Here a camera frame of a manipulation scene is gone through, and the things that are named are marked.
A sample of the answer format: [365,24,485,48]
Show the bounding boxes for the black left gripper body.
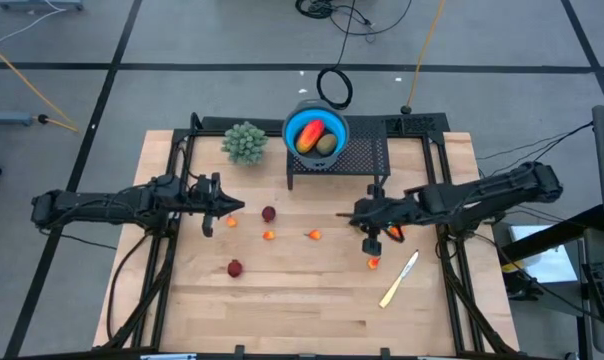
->
[189,172,227,239]

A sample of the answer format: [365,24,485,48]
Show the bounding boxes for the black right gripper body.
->
[351,183,422,257]

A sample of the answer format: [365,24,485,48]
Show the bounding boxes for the brown kiwi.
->
[315,132,339,157]

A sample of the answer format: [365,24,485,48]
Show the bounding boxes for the red yellow mango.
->
[295,118,327,155]

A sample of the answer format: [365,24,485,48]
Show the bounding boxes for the blue collapsible bowl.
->
[281,98,351,170]

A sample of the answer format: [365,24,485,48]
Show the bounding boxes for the black perforated metal shelf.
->
[286,114,391,192]

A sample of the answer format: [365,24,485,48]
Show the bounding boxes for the green succulent in pot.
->
[220,120,270,167]

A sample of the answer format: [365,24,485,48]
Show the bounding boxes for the white board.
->
[506,223,582,286]

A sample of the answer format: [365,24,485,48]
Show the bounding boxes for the grey floor base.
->
[0,110,34,127]

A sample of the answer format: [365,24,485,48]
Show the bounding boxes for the grey floor platform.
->
[0,0,86,12]

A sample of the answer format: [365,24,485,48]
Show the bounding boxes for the knife with pale handle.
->
[378,249,421,310]

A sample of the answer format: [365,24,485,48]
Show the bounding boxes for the black aluminium table frame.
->
[92,111,522,359]

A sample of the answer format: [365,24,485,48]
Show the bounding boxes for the yellow hanging cable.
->
[400,0,448,116]

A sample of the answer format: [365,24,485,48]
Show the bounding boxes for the black coiled hanging cable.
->
[315,0,358,113]

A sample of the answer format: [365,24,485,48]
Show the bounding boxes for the black cable bundle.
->
[294,0,414,37]

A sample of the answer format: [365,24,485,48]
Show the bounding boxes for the white floor cable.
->
[0,0,68,49]

